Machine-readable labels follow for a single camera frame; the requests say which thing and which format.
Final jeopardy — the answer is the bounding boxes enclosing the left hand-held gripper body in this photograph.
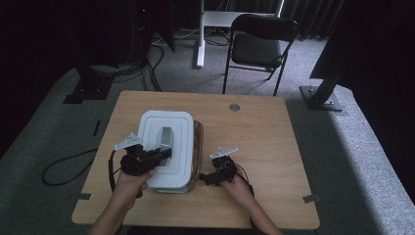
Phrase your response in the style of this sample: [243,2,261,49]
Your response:
[114,132,161,177]

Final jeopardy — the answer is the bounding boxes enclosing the person's left hand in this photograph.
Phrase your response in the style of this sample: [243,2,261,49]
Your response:
[112,167,159,211]

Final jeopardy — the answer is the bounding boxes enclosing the bundle of black cables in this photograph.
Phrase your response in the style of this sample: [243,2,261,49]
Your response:
[142,41,166,93]

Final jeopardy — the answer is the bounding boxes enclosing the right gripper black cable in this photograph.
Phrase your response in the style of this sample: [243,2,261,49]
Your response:
[234,164,256,199]

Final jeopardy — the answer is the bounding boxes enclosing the white box lid grey handle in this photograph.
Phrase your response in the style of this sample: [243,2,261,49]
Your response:
[136,110,196,191]

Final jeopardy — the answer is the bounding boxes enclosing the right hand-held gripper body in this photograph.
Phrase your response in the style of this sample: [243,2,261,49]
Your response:
[208,146,240,186]

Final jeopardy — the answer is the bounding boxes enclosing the dark equipment cabinet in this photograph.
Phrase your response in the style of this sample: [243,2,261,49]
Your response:
[128,0,177,65]

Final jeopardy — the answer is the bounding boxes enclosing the black metal stand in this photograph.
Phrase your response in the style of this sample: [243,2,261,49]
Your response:
[62,48,115,105]
[299,70,345,113]

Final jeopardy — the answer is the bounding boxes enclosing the clear plastic storage box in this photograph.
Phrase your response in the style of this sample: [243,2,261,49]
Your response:
[156,119,206,195]

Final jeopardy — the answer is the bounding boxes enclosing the black folding chair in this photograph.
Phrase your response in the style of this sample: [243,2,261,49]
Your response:
[222,13,300,97]

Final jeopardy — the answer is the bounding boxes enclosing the dark curtain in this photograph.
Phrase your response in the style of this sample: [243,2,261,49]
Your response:
[283,0,346,40]

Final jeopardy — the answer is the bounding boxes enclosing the person's right hand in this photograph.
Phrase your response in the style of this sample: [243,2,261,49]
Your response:
[220,172,254,206]

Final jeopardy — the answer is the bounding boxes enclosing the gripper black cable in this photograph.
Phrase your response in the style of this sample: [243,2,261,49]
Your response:
[108,149,123,194]
[234,164,256,199]

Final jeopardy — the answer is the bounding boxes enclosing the black floor cable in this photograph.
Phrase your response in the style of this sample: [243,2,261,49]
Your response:
[41,148,99,187]

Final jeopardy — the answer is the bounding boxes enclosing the black tape strip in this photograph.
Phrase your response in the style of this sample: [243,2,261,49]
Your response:
[92,119,103,137]

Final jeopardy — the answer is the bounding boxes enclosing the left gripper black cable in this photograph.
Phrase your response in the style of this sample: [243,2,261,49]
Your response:
[108,149,123,194]

